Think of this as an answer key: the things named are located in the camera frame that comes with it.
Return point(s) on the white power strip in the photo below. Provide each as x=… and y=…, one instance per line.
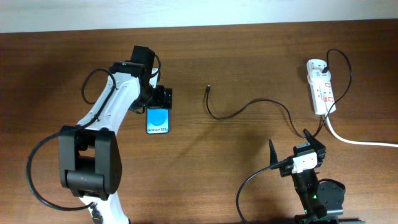
x=322, y=93

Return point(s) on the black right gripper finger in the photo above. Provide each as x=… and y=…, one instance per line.
x=312, y=140
x=273, y=154

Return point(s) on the blue Galaxy smartphone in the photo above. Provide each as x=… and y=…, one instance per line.
x=157, y=121

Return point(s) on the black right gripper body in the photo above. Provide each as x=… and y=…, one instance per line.
x=288, y=166

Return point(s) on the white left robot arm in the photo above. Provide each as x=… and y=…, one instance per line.
x=89, y=158

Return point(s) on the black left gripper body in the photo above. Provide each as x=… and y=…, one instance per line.
x=155, y=99

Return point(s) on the white charger plug adapter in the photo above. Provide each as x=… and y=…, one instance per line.
x=316, y=75

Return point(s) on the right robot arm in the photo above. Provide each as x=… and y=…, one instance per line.
x=322, y=199

